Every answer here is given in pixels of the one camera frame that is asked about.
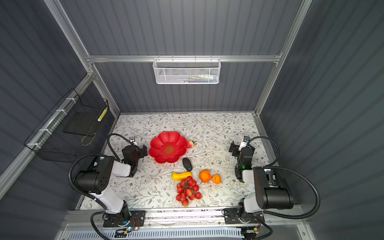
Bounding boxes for white wire mesh basket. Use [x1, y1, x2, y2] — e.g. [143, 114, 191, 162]
[153, 59, 222, 85]

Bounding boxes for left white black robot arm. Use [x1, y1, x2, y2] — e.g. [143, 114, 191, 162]
[68, 145, 148, 231]

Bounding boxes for red fake peach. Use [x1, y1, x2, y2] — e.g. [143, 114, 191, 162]
[186, 140, 195, 149]

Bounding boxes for small fake orange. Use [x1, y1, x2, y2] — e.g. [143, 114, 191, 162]
[212, 175, 222, 184]

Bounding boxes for yellow fake squash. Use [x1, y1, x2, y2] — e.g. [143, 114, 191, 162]
[172, 172, 193, 182]

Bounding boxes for items in white basket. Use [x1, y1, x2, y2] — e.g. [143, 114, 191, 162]
[180, 74, 219, 83]

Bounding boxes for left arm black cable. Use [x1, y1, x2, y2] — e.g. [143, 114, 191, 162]
[67, 133, 134, 200]

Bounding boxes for dark fake avocado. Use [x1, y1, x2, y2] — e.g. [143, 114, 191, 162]
[182, 158, 193, 172]

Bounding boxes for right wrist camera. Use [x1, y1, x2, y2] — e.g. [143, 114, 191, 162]
[239, 136, 251, 151]

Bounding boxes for yellow marker in basket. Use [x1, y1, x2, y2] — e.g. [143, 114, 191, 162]
[97, 108, 108, 122]

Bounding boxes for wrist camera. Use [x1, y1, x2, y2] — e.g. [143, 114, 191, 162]
[239, 136, 251, 151]
[129, 137, 137, 145]

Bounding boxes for red flower-shaped fruit bowl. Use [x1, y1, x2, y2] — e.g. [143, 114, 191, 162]
[149, 132, 187, 164]

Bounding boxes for floral table mat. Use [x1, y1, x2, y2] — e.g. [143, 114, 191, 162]
[104, 113, 259, 209]

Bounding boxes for orange fake bell pepper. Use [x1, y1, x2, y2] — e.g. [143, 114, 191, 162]
[199, 170, 212, 184]

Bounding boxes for red fake grape bunch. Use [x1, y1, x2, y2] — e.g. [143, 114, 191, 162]
[176, 176, 203, 207]

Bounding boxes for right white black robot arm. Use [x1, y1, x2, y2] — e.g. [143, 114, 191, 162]
[222, 137, 294, 224]

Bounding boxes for black wire side basket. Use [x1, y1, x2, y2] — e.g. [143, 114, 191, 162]
[24, 91, 111, 163]

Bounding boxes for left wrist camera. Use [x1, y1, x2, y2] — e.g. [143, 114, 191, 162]
[129, 137, 137, 145]

